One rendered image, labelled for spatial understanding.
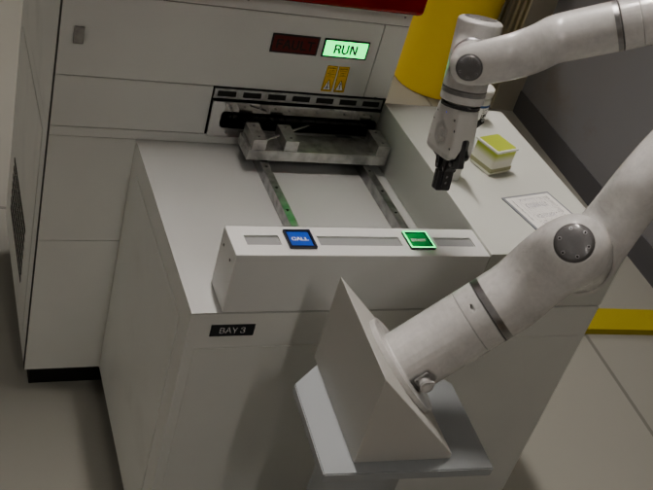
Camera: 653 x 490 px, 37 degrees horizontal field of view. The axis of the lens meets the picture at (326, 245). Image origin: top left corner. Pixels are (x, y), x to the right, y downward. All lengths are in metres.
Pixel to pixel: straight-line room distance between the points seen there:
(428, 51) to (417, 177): 2.63
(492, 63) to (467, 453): 0.69
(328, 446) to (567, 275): 0.49
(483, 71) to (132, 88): 0.89
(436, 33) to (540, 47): 3.11
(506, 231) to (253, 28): 0.73
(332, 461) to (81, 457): 1.14
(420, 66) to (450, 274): 3.01
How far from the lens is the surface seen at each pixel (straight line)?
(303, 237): 1.89
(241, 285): 1.85
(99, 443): 2.72
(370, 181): 2.38
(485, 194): 2.24
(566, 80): 4.82
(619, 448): 3.31
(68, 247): 2.52
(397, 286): 1.99
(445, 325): 1.68
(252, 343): 1.96
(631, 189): 1.72
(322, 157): 2.37
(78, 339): 2.72
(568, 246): 1.61
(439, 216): 2.22
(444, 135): 1.86
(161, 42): 2.25
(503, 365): 2.30
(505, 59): 1.74
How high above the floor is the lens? 2.01
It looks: 34 degrees down
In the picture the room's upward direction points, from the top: 17 degrees clockwise
